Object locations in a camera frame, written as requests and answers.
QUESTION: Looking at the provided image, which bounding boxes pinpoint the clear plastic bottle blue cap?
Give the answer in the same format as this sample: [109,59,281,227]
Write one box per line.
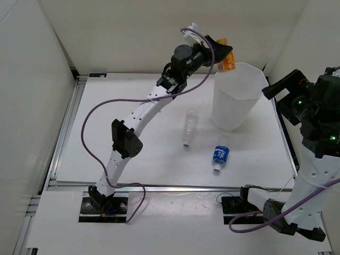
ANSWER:
[182,108,199,148]

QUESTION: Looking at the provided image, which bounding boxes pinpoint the aluminium table frame rail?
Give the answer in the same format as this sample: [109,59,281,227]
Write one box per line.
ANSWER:
[26,74,308,254]

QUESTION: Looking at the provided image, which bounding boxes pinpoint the orange label plastic bottle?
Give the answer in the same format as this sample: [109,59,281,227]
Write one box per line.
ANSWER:
[217,51,236,73]

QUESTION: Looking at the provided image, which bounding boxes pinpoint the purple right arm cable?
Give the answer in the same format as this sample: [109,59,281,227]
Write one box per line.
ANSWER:
[228,178,340,234]

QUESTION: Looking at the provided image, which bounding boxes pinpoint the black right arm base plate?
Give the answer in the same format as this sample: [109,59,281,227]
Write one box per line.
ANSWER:
[216,185,264,225]

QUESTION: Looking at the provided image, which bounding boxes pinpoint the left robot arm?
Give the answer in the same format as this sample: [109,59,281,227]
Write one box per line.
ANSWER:
[88,36,233,214]

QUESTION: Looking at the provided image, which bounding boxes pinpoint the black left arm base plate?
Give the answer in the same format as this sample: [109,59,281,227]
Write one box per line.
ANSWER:
[78,192,129,223]

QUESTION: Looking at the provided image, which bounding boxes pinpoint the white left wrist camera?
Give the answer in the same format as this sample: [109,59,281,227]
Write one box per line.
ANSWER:
[181,22,201,46]

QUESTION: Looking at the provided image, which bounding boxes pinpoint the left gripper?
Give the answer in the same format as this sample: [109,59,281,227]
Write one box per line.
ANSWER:
[182,34,231,79]

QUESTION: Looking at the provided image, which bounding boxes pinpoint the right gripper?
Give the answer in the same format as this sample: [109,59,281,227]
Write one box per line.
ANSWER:
[261,69,317,126]

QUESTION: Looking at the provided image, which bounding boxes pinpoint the white plastic bin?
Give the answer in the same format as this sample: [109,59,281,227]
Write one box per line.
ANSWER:
[211,62,268,131]

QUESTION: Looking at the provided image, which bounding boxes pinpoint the blue label plastic bottle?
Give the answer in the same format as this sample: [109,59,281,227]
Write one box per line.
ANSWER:
[212,133,230,173]

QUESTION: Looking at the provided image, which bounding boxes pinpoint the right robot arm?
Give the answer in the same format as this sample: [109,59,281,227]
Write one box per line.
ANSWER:
[239,67,339,242]

